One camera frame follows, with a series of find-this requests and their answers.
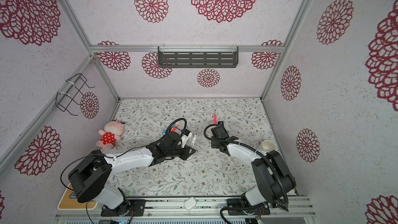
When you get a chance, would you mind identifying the white whiteboard marker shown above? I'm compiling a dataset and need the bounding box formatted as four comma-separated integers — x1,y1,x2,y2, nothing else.
190,135,197,147

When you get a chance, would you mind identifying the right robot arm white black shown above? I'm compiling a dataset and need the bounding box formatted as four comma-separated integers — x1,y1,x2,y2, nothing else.
203,121,296,211

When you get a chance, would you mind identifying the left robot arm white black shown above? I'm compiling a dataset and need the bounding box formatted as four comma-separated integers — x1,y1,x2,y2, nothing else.
68,130,196,216

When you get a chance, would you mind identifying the white ceramic mug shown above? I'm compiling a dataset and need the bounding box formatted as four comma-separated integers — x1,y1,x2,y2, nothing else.
257,140,278,154

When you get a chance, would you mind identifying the pink plush toy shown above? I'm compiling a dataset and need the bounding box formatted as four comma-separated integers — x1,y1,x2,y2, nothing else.
96,120,125,149

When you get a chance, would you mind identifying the wooden tray with white rim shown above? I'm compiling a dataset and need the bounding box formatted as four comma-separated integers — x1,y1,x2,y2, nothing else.
57,189,97,211

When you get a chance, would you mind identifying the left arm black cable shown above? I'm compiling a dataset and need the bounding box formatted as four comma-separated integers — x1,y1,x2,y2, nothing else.
59,118,188,192

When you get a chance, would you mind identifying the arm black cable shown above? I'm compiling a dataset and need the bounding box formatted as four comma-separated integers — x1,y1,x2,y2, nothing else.
59,118,188,192
203,123,290,224

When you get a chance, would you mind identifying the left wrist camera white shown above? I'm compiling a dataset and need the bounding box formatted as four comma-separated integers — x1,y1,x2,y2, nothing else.
181,130,192,148

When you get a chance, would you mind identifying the white plastic clip on rail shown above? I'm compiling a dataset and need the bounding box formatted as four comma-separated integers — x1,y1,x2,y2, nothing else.
183,197,198,211

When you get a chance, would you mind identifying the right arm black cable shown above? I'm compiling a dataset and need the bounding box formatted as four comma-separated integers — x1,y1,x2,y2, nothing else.
203,123,290,224

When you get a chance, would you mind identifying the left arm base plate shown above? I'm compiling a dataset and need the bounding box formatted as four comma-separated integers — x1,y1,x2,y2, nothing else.
101,199,146,217

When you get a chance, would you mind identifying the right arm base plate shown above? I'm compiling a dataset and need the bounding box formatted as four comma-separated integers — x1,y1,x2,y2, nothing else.
227,199,271,216

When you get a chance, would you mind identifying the dark grey wall shelf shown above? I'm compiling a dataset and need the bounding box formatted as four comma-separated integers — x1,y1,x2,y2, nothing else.
158,46,239,68

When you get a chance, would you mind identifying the black wire wall rack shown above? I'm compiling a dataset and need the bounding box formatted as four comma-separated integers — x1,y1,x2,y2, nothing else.
55,73,95,116

